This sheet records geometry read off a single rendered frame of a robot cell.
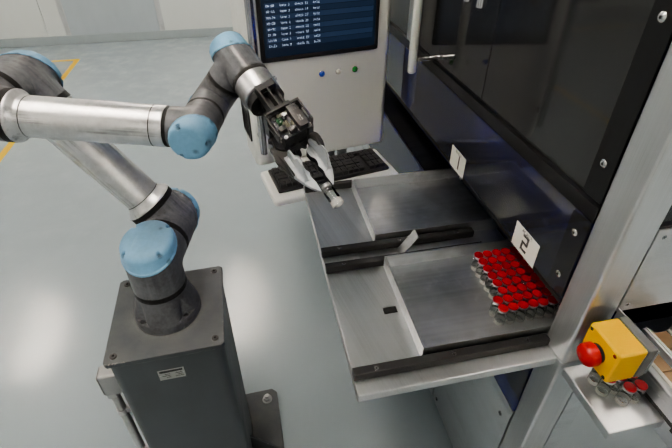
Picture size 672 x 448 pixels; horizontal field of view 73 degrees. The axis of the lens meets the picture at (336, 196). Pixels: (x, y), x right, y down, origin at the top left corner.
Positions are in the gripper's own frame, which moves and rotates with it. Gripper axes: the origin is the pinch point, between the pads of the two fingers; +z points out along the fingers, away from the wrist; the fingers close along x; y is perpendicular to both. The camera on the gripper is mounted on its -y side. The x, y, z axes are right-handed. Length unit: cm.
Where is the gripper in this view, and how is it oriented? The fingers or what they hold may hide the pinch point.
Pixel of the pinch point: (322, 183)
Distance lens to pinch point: 80.9
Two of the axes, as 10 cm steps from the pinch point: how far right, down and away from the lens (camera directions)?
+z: 5.6, 7.7, -3.0
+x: 8.3, -4.9, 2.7
